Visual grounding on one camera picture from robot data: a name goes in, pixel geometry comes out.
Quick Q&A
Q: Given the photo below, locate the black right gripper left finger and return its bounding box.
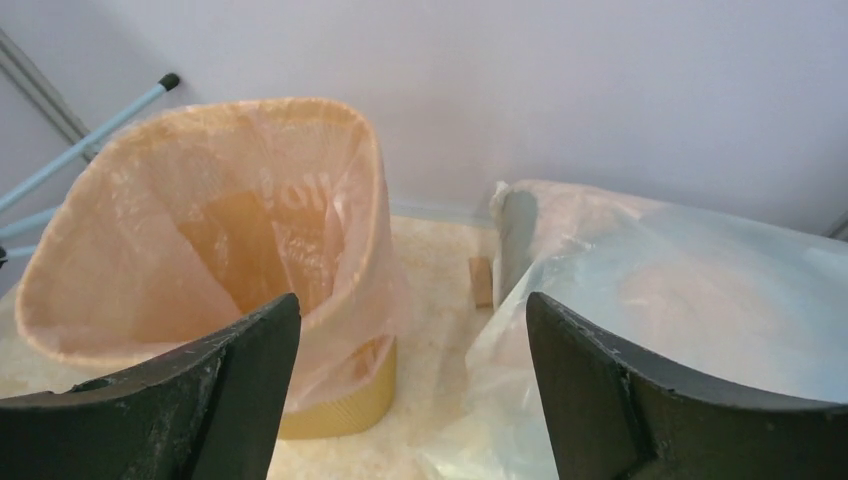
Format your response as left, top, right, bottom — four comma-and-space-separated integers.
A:
1, 294, 301, 479

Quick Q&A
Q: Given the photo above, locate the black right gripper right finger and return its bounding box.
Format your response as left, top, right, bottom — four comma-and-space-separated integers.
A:
526, 292, 847, 479

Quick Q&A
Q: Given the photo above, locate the pink plastic trash bag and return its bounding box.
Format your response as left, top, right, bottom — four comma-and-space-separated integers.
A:
15, 98, 403, 411

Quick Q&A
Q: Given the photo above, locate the yellow plastic trash bin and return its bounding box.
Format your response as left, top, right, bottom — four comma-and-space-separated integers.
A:
277, 337, 397, 440

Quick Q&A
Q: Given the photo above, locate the large yellow translucent bag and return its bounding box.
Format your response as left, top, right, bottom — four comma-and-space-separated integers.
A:
421, 180, 847, 479

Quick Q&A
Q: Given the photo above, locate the small wooden block back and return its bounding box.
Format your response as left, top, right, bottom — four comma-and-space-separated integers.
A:
468, 256, 494, 309

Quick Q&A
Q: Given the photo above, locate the light blue tripod stand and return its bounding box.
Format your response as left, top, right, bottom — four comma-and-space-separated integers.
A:
1, 72, 181, 240

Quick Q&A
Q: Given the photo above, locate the grey corner frame post right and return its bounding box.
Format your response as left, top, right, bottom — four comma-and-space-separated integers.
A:
825, 212, 848, 241

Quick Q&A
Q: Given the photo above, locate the grey corner frame post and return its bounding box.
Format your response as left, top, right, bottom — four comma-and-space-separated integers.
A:
825, 212, 848, 241
1, 30, 90, 144

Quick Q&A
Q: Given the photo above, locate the grey corner frame post left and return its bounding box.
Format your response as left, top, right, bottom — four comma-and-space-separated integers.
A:
1, 30, 90, 144

